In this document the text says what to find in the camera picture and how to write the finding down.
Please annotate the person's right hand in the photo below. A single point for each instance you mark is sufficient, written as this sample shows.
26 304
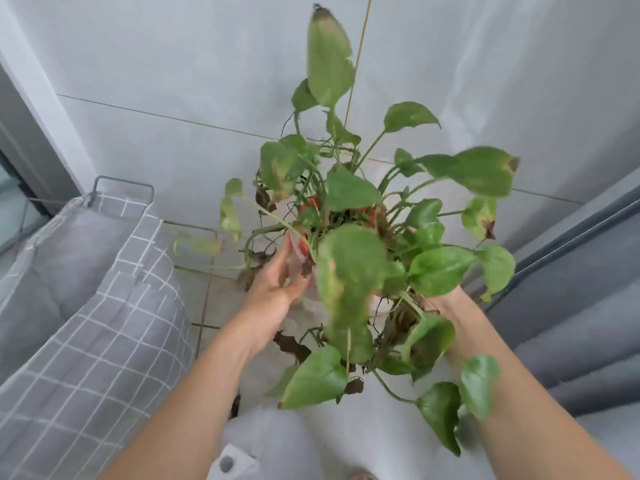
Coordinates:
452 302

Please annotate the person's left hand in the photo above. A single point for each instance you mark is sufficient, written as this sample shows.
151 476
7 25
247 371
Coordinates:
267 294

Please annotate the person's left fingers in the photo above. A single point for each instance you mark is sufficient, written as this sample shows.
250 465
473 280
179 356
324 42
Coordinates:
284 257

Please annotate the red and clear plant pot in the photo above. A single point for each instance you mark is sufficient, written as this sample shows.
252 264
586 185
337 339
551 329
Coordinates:
309 202

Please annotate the person's right forearm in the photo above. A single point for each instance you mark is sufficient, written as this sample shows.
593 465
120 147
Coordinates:
530 414

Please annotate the person's left forearm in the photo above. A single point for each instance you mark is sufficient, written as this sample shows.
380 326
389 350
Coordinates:
200 409

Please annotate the green pothos plant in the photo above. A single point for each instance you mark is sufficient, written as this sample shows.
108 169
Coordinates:
350 274

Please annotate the grey metal drying rack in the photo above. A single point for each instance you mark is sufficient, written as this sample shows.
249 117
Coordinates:
122 181

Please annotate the person's grey garment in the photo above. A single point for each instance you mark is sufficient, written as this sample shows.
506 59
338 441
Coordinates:
320 444

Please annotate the grey checked quilt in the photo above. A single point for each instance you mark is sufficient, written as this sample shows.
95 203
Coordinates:
100 344

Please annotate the white tag with grey dot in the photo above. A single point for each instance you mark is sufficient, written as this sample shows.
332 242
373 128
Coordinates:
235 464

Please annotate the grey fabric curtain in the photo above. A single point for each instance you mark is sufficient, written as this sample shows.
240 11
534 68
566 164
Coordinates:
575 304

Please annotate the dark window frame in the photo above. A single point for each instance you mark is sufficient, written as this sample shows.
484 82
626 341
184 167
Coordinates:
30 194

